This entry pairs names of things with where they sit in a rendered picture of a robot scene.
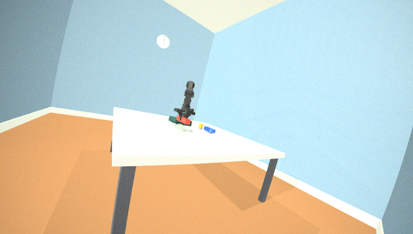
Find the red bar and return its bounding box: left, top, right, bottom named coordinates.
left=176, top=116, right=191, bottom=125

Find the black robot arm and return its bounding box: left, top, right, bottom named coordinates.
left=182, top=81, right=195, bottom=117

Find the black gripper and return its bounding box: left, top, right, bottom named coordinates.
left=174, top=103, right=195, bottom=121

